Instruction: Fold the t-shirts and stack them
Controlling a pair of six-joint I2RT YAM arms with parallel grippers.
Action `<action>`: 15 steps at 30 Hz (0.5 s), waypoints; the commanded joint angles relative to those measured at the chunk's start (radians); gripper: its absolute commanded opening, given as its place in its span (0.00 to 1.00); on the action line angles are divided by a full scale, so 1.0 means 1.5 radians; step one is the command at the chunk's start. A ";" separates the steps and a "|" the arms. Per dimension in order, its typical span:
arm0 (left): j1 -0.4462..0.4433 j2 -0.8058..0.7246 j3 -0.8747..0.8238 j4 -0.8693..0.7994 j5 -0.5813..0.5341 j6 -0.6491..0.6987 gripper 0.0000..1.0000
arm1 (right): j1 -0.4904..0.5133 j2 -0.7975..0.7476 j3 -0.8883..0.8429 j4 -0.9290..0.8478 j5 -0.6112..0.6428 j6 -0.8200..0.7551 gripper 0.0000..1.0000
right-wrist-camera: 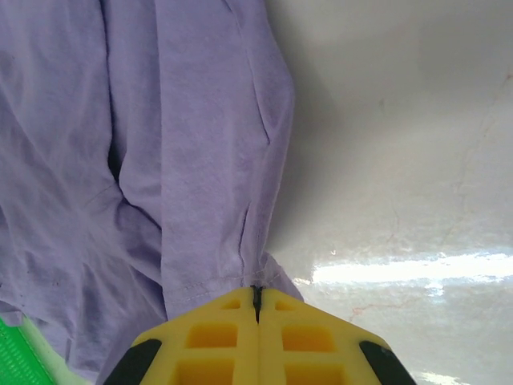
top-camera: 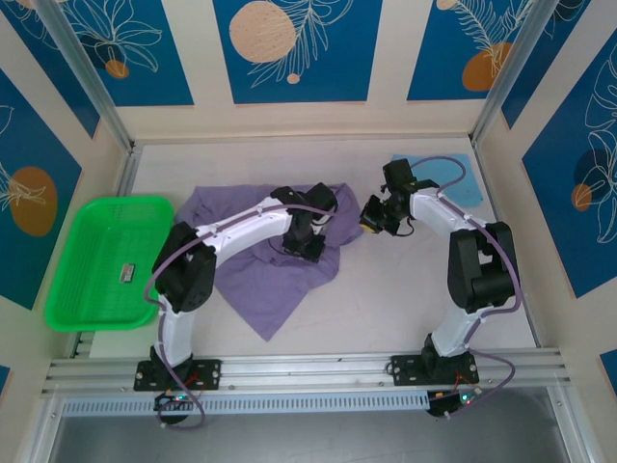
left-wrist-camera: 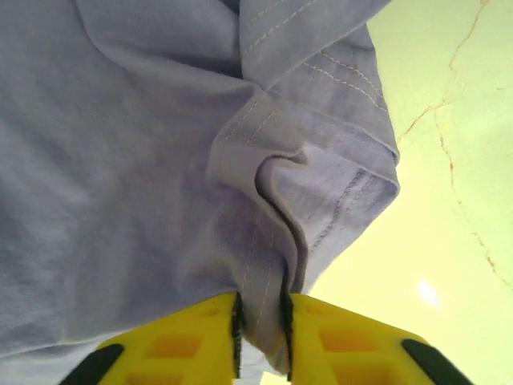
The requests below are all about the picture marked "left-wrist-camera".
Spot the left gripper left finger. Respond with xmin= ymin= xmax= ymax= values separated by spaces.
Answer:
xmin=66 ymin=291 xmax=244 ymax=385

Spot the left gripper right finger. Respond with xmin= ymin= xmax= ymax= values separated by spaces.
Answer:
xmin=280 ymin=292 xmax=476 ymax=385

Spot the purple t-shirt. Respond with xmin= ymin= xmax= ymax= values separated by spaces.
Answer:
xmin=0 ymin=0 xmax=402 ymax=385

